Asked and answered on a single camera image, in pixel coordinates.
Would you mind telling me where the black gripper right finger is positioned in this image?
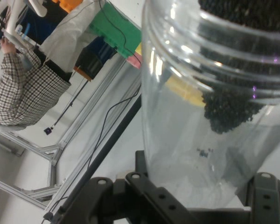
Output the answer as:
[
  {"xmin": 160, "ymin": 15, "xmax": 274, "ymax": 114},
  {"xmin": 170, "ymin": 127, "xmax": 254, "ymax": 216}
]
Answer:
[{"xmin": 234, "ymin": 171, "xmax": 280, "ymax": 224}]

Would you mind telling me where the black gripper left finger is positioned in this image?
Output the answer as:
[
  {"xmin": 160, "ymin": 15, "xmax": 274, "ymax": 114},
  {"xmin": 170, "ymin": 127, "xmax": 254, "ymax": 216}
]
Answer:
[{"xmin": 57, "ymin": 149, "xmax": 190, "ymax": 224}]

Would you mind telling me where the clear plastic jar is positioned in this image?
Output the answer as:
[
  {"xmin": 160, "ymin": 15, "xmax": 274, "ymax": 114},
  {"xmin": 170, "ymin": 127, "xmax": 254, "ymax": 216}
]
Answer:
[{"xmin": 141, "ymin": 0, "xmax": 280, "ymax": 210}]

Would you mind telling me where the thin black stand pole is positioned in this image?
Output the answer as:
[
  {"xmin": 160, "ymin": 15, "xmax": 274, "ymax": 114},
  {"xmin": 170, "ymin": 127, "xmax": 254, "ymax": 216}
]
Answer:
[{"xmin": 43, "ymin": 79, "xmax": 91, "ymax": 135}]

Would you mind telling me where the yellow foam block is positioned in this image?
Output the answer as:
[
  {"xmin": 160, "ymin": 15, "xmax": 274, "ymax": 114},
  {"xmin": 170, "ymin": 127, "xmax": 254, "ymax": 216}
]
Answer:
[{"xmin": 134, "ymin": 43, "xmax": 206, "ymax": 108}]

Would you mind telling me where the pink foam block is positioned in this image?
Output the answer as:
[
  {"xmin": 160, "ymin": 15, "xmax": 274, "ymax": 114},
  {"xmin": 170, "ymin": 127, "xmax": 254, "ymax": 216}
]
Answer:
[{"xmin": 126, "ymin": 51, "xmax": 143, "ymax": 70}]

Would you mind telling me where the black crate orange base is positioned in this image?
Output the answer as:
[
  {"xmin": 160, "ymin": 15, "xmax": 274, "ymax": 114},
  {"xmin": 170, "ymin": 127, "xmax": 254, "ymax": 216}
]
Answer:
[{"xmin": 73, "ymin": 36, "xmax": 119, "ymax": 82}]

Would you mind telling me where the person in checked jacket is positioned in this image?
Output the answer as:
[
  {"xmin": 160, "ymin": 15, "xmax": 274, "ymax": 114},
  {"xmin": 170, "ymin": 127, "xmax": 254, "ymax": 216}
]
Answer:
[{"xmin": 0, "ymin": 36, "xmax": 72, "ymax": 131}]

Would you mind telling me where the green foam block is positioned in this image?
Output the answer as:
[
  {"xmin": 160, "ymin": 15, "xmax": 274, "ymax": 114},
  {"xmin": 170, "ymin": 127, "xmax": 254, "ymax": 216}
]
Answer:
[{"xmin": 88, "ymin": 1, "xmax": 143, "ymax": 58}]

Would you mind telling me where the white cloth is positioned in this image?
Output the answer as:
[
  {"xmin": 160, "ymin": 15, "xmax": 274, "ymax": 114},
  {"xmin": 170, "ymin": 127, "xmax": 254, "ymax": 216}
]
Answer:
[{"xmin": 39, "ymin": 0, "xmax": 108, "ymax": 73}]

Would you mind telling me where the large black granules pile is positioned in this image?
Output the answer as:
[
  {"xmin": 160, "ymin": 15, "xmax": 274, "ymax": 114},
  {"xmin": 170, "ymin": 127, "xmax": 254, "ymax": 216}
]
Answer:
[{"xmin": 197, "ymin": 0, "xmax": 280, "ymax": 89}]

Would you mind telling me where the aluminium frame structure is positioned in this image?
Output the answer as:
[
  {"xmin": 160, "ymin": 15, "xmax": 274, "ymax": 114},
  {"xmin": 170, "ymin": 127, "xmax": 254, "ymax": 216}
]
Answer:
[{"xmin": 0, "ymin": 129, "xmax": 61, "ymax": 210}]

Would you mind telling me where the aluminium frame rail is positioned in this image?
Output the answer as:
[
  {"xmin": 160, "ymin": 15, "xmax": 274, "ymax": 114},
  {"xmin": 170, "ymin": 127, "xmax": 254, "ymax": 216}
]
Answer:
[{"xmin": 49, "ymin": 53, "xmax": 143, "ymax": 168}]

